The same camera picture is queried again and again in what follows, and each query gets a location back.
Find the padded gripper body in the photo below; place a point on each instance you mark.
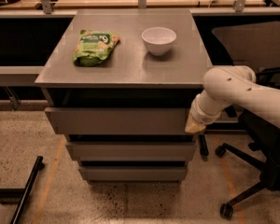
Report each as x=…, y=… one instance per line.
x=198, y=113

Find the grey top drawer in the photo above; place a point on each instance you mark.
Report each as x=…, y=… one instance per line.
x=117, y=121

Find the grey drawer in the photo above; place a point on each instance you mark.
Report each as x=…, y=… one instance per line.
x=117, y=121
x=156, y=174
x=131, y=151

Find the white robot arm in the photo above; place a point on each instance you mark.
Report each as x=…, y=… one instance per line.
x=232, y=85

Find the grey drawer cabinet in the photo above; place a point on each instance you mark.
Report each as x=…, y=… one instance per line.
x=131, y=77

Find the grey bottom drawer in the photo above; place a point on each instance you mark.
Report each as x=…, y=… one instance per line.
x=156, y=174

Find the grey middle drawer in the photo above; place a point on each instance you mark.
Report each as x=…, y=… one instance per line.
x=131, y=151

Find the white bowl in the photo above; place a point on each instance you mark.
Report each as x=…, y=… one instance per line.
x=158, y=40

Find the black office chair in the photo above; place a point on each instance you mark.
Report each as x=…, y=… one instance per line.
x=255, y=45

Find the green snack bag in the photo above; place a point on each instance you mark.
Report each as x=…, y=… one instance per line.
x=93, y=47

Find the black metal floor stand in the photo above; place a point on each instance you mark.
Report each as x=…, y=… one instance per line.
x=19, y=195

